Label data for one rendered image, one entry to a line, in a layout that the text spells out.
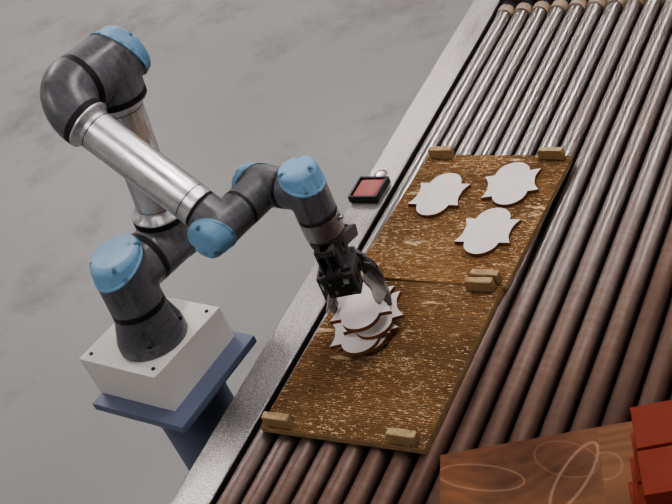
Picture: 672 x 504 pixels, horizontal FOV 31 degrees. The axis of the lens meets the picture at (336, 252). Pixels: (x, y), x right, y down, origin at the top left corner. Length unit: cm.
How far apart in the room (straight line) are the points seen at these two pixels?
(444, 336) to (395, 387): 14
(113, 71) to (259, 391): 68
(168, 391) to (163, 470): 128
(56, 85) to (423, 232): 83
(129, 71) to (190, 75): 348
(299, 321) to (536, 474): 80
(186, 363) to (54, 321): 212
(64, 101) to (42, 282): 270
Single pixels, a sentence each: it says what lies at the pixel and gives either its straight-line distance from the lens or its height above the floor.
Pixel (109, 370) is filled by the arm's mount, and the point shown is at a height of 96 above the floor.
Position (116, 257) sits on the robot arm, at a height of 119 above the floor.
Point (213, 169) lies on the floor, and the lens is 500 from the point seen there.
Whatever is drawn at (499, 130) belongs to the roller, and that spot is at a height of 91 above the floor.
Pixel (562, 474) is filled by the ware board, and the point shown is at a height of 104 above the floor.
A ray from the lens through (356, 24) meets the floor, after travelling 561.
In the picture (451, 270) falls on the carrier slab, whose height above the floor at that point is 94.
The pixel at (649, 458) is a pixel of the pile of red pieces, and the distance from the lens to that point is 152.
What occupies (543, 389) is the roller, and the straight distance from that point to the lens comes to 219.
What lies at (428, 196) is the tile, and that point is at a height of 95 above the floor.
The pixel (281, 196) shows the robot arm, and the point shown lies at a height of 132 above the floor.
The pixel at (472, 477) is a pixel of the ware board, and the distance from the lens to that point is 192.
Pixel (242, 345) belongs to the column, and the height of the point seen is 87.
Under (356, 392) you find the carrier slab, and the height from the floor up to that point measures 94.
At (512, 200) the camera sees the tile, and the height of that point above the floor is 95.
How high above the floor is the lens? 246
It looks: 35 degrees down
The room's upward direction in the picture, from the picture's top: 24 degrees counter-clockwise
